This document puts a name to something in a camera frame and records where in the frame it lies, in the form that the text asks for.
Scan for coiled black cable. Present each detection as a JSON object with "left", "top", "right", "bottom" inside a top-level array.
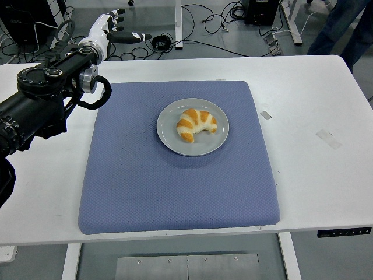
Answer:
[{"left": 151, "top": 34, "right": 172, "bottom": 51}]

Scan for straight white desk leg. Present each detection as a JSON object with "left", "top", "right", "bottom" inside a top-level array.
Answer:
[{"left": 174, "top": 0, "right": 184, "bottom": 50}]

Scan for round grey plate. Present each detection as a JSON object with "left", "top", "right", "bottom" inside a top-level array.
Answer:
[{"left": 156, "top": 97, "right": 230, "bottom": 158}]

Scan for white power strip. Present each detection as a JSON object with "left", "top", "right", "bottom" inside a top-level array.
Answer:
[{"left": 0, "top": 246, "right": 17, "bottom": 264}]

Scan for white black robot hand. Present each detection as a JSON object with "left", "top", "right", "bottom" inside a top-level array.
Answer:
[{"left": 87, "top": 8, "right": 153, "bottom": 56}]

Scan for large black computer tower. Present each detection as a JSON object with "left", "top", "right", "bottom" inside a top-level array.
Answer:
[{"left": 0, "top": 0, "right": 58, "bottom": 46}]

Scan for large grey tape piece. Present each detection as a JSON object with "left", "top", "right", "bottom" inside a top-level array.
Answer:
[{"left": 315, "top": 128, "right": 343, "bottom": 151}]

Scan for grey foot pedal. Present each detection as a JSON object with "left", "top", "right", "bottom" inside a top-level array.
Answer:
[{"left": 263, "top": 33, "right": 284, "bottom": 56}]

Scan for grey metal plate with screws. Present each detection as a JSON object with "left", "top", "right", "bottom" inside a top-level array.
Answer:
[{"left": 115, "top": 253, "right": 260, "bottom": 280}]

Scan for angled white desk leg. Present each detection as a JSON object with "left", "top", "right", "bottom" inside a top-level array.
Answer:
[{"left": 279, "top": 0, "right": 303, "bottom": 46}]

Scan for white table leg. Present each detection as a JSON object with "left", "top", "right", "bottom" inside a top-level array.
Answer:
[
  {"left": 277, "top": 233, "right": 302, "bottom": 280},
  {"left": 61, "top": 243, "right": 82, "bottom": 280}
]

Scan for black table control panel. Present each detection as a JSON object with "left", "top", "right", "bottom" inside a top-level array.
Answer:
[{"left": 316, "top": 226, "right": 373, "bottom": 239}]

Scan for golden croissant bread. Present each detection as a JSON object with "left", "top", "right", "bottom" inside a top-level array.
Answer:
[{"left": 175, "top": 108, "right": 218, "bottom": 144}]

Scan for blue quilted mat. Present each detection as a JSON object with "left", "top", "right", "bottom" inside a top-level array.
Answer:
[{"left": 78, "top": 80, "right": 282, "bottom": 236}]

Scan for small black computer box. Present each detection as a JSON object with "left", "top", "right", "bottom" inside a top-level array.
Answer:
[{"left": 244, "top": 0, "right": 279, "bottom": 26}]

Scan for person's legs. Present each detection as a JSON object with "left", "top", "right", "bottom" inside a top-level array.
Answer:
[{"left": 305, "top": 0, "right": 373, "bottom": 74}]

